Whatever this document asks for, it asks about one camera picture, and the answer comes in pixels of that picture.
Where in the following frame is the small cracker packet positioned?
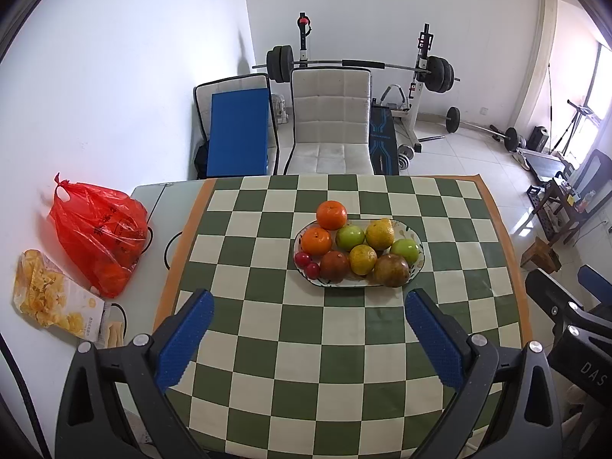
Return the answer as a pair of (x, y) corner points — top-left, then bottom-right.
(98, 316), (126, 349)

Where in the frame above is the white barbell rack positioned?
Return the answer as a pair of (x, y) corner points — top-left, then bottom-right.
(294, 12), (437, 155)

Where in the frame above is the chair with blue board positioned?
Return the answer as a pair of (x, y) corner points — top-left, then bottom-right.
(192, 73), (281, 179)

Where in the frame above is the yellow-orange citrus fruit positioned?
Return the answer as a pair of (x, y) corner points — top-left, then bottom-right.
(349, 245), (378, 277)

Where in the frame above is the floral oval ceramic plate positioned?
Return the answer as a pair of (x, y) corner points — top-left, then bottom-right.
(293, 219), (425, 288)

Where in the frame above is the yellow citrus fruit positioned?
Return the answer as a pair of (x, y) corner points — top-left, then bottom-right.
(365, 218), (396, 251)

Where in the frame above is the green apple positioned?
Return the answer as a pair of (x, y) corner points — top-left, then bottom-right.
(390, 238), (425, 261)
(335, 226), (366, 252)

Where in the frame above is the thin black cable loop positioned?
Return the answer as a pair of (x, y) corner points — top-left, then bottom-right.
(163, 231), (185, 273)

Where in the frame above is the orange tangerine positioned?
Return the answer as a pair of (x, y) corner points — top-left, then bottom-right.
(300, 227), (333, 256)
(316, 200), (348, 231)

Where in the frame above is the barbell with small plates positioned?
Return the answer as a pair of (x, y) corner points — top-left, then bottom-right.
(421, 106), (527, 152)

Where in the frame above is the yellow snack packet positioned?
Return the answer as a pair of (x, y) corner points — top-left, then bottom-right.
(13, 249), (106, 342)

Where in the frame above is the black blue weight bench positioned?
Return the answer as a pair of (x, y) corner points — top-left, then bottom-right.
(370, 100), (400, 176)

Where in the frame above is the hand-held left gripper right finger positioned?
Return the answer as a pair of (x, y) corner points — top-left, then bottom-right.
(405, 289), (562, 459)

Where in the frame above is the black office chair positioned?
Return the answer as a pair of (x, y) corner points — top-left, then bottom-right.
(569, 149), (612, 204)

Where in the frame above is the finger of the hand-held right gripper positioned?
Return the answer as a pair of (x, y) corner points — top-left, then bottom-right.
(525, 269), (598, 328)
(578, 264), (612, 299)

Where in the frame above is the red plastic bag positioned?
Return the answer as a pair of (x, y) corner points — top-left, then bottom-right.
(48, 173), (150, 298)

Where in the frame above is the blue board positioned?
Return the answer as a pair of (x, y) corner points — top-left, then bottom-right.
(207, 88), (271, 177)

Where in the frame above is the white padded chair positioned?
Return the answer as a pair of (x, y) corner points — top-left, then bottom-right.
(283, 68), (374, 176)

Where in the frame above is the wooden stool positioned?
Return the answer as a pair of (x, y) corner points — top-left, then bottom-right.
(519, 236), (562, 273)

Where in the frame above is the dark orange round fruit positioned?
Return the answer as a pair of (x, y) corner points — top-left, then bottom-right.
(319, 251), (351, 284)

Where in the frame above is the thick black cable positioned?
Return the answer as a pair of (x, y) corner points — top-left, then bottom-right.
(0, 332), (49, 459)

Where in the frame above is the barbell with black plates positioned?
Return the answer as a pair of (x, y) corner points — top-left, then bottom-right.
(252, 45), (462, 94)

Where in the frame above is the black bag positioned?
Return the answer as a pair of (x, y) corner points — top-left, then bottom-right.
(194, 143), (210, 181)

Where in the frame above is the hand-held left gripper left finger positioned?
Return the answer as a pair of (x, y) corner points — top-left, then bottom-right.
(54, 289), (215, 459)

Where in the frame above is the tripod stand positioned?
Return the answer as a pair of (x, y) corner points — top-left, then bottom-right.
(550, 99), (601, 160)

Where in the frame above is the green checkered tablecloth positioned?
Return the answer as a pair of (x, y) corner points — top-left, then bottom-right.
(153, 173), (534, 459)

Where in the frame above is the brown round fruit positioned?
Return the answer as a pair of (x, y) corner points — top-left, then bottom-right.
(373, 254), (411, 288)

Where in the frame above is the dark cluttered shelf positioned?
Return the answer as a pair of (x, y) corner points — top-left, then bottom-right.
(525, 178), (591, 246)

